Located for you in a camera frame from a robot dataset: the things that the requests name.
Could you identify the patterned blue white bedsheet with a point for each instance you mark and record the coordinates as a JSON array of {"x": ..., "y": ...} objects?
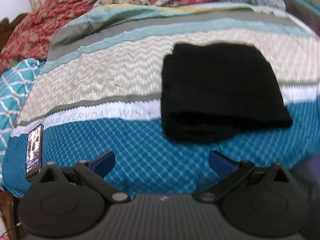
[{"x": 100, "y": 90}]

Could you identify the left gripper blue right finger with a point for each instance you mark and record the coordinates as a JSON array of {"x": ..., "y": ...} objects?
[{"x": 232, "y": 174}]

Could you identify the teal lattice pillow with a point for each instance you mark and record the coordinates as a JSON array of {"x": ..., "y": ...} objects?
[{"x": 16, "y": 85}]

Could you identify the black pants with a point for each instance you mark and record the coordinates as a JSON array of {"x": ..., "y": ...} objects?
[{"x": 212, "y": 93}]

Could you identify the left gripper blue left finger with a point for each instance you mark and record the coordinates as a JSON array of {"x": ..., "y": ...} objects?
[{"x": 92, "y": 174}]

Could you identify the black smartphone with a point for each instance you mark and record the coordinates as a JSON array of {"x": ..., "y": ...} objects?
[{"x": 33, "y": 161}]

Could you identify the brown wooden headboard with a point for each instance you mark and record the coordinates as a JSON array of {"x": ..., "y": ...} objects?
[{"x": 7, "y": 28}]

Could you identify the clear plastic storage drawers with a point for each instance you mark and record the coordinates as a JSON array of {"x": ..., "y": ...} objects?
[{"x": 305, "y": 10}]

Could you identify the red floral blanket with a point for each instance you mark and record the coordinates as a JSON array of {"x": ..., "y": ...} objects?
[{"x": 32, "y": 36}]

